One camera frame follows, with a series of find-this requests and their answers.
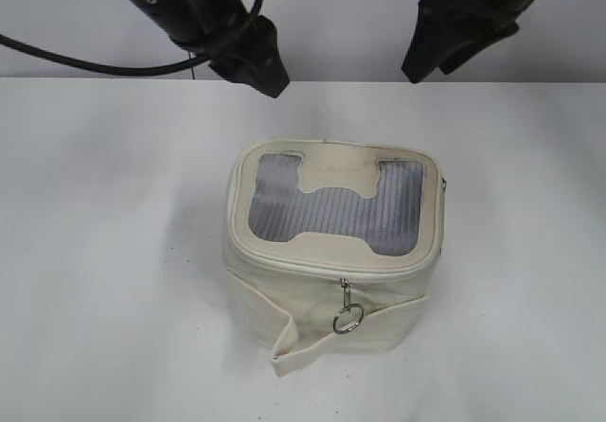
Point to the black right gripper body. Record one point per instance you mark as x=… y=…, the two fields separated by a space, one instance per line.
x=473 y=1

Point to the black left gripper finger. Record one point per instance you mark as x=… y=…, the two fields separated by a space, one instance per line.
x=238 y=70
x=259 y=43

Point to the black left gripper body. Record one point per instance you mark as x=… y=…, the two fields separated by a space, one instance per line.
x=211 y=27

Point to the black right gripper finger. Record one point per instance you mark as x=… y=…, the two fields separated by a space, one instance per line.
x=471 y=50
x=442 y=29

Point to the cream zippered bag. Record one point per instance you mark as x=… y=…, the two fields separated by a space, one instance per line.
x=329 y=246

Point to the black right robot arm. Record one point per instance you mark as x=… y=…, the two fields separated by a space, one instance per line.
x=449 y=33

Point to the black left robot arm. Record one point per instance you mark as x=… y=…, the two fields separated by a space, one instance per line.
x=239 y=43

